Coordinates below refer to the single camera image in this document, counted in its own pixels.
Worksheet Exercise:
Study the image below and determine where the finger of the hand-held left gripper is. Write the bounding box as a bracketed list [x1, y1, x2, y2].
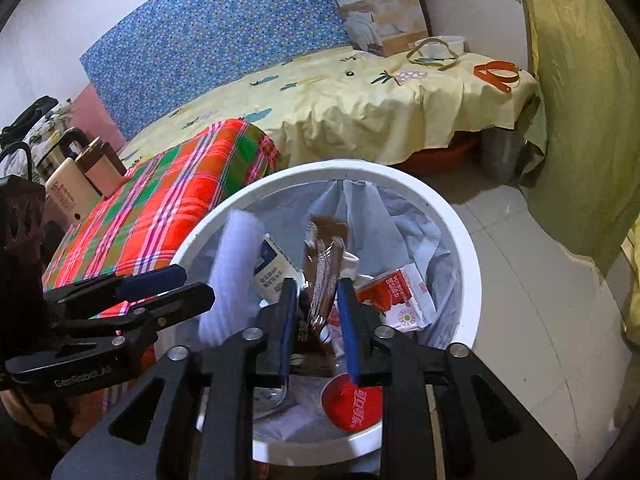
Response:
[42, 265, 188, 318]
[50, 282, 216, 341]

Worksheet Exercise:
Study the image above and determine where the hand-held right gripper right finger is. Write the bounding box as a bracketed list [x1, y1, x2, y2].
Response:
[336, 277, 576, 480]

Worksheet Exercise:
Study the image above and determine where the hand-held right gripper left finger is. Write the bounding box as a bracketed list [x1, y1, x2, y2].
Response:
[50, 276, 301, 480]

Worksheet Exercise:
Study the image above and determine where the red white drink carton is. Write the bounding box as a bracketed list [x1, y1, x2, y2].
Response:
[356, 263, 437, 333]

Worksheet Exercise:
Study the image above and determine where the white milk carton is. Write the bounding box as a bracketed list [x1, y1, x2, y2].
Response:
[250, 232, 306, 306]

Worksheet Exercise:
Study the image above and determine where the white foam net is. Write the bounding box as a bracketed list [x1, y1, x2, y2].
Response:
[199, 210, 266, 346]

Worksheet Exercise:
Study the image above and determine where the dark snack wrapper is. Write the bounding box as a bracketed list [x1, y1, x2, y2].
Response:
[300, 215, 351, 331]

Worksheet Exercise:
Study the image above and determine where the red can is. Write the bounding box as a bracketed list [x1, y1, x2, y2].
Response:
[320, 374, 386, 432]

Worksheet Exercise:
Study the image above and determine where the white round trash bin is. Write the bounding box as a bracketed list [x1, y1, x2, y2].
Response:
[155, 159, 483, 466]

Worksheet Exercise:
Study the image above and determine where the red green plaid blanket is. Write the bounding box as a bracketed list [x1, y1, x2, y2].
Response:
[42, 119, 281, 411]

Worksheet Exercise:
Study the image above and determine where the grey plastic bin liner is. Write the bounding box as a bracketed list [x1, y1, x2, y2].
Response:
[197, 177, 461, 441]

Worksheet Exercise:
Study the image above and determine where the pink jug with brown lid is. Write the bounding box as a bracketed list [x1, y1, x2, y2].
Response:
[74, 136, 128, 198]

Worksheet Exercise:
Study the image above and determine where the cream thermal kettle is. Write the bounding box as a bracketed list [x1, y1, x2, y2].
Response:
[44, 157, 103, 223]

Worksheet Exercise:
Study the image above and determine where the stainless steel electric kettle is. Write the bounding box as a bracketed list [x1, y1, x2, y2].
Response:
[30, 127, 91, 186]

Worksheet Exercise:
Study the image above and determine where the pineapple printed cloth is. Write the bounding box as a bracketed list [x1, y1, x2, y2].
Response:
[0, 105, 76, 171]

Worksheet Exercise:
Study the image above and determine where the red basin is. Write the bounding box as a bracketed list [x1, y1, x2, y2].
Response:
[395, 135, 481, 173]

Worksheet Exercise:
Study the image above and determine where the black bag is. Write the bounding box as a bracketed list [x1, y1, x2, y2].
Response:
[0, 96, 61, 133]

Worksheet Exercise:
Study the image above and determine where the metal pot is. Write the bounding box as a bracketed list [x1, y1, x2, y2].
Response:
[481, 130, 523, 183]

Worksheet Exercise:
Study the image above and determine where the yellow printed bed sheet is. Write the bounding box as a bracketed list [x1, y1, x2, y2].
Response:
[117, 42, 546, 176]

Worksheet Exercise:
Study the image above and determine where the blue floral headboard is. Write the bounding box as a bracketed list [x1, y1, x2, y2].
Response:
[80, 0, 361, 141]

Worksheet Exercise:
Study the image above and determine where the yellow cloth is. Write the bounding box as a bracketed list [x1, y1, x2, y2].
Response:
[620, 220, 640, 351]

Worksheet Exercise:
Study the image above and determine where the green curtain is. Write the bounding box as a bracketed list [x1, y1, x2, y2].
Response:
[475, 0, 640, 281]

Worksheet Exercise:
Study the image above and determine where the cardboard bedding package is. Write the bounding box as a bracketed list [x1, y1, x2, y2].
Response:
[314, 0, 431, 58]

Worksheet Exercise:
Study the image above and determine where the white panel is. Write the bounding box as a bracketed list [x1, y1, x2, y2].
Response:
[417, 0, 531, 73]

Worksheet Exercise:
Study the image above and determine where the olive strap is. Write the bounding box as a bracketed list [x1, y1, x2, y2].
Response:
[406, 37, 461, 72]

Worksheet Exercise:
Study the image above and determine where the orange strap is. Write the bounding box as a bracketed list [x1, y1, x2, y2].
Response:
[474, 60, 521, 93]

